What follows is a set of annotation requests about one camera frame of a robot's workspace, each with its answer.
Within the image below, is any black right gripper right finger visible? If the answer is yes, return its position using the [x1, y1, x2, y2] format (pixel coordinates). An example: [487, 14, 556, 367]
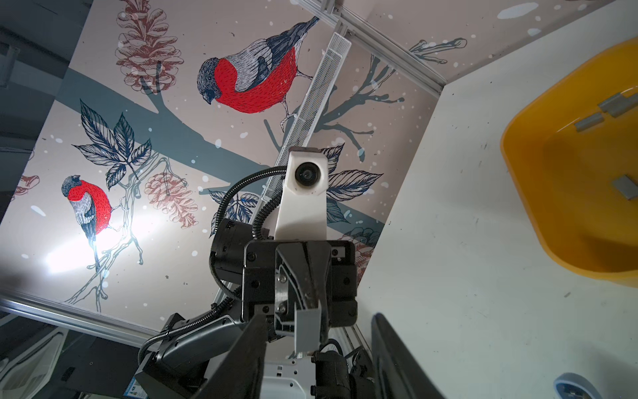
[372, 313, 444, 399]

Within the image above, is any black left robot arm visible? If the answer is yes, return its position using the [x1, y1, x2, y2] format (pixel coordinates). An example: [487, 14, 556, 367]
[135, 219, 358, 398]

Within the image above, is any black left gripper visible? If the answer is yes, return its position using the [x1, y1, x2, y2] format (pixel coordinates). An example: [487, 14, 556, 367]
[241, 240, 358, 344]

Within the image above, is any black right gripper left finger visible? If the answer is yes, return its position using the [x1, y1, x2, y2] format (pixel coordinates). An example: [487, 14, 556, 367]
[193, 315, 267, 398]

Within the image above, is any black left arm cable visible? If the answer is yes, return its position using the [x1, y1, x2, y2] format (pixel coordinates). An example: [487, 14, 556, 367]
[136, 165, 288, 365]

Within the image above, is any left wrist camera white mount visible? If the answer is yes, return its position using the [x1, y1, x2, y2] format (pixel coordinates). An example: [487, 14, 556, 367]
[274, 147, 329, 241]

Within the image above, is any light blue stapler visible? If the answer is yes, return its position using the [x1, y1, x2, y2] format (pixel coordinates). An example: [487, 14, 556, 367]
[553, 372, 602, 399]

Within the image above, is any grey staple strip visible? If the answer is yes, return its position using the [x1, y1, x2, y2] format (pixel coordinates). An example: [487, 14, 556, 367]
[294, 309, 322, 354]

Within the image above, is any staple strip in tray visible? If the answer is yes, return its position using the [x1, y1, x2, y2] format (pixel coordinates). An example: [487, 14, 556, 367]
[574, 112, 605, 132]
[612, 175, 638, 200]
[598, 93, 638, 118]

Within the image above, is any yellow plastic tray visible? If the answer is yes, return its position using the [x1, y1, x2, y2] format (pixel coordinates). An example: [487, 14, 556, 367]
[501, 39, 637, 287]

